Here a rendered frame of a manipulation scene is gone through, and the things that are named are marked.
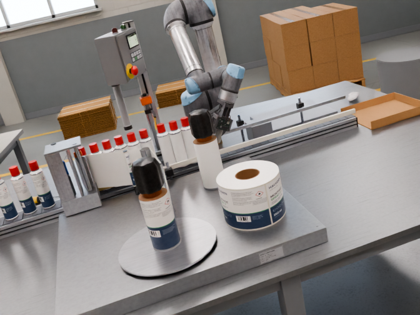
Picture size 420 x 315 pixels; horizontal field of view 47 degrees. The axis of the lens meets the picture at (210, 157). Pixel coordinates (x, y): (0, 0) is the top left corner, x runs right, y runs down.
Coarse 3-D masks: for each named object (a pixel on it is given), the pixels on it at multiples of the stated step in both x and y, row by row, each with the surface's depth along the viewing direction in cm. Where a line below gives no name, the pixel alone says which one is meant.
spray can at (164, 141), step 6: (156, 126) 199; (162, 126) 198; (162, 132) 199; (168, 132) 200; (162, 138) 199; (168, 138) 200; (162, 144) 200; (168, 144) 200; (162, 150) 201; (168, 150) 201; (162, 156) 203; (168, 156) 202; (174, 156) 204; (174, 162) 204
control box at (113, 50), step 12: (108, 36) 183; (120, 36) 184; (108, 48) 185; (120, 48) 184; (132, 48) 192; (108, 60) 187; (120, 60) 185; (108, 72) 189; (120, 72) 187; (108, 84) 192
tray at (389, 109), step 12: (384, 96) 238; (396, 96) 238; (348, 108) 235; (360, 108) 236; (372, 108) 235; (384, 108) 231; (396, 108) 228; (408, 108) 225; (360, 120) 224; (372, 120) 221; (384, 120) 212; (396, 120) 214
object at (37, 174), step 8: (32, 160) 190; (32, 168) 188; (40, 168) 191; (32, 176) 189; (40, 176) 190; (40, 184) 190; (40, 192) 192; (48, 192) 193; (40, 200) 194; (48, 200) 193; (48, 208) 194
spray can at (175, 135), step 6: (174, 120) 199; (174, 126) 198; (174, 132) 198; (180, 132) 199; (174, 138) 199; (180, 138) 200; (174, 144) 200; (180, 144) 200; (174, 150) 202; (180, 150) 201; (180, 156) 202; (186, 156) 204
